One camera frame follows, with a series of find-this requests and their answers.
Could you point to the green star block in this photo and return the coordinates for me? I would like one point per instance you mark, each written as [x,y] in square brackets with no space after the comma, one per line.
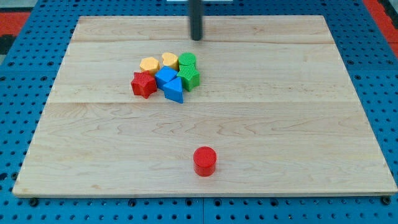
[190,77]

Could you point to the red star block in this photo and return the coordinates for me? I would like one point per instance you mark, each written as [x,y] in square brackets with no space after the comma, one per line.
[143,84]

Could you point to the blue triangle block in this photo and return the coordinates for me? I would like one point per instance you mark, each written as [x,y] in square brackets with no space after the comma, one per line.
[173,90]

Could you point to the red cylinder block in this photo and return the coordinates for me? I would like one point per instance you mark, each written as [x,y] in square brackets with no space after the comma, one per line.
[204,161]

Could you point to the blue cube block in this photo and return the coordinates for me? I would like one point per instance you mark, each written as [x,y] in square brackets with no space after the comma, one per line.
[165,75]

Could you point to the green cylinder block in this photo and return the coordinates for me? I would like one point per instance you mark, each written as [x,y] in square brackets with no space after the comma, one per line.
[186,59]

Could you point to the yellow heart block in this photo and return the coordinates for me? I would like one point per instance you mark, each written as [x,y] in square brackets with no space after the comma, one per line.
[170,60]

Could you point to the yellow hexagon block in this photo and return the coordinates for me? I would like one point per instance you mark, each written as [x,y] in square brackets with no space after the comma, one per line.
[150,64]

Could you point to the wooden board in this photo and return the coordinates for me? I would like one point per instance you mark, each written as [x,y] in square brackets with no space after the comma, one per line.
[275,102]

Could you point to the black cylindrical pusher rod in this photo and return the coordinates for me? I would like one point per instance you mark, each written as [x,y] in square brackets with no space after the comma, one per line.
[195,9]

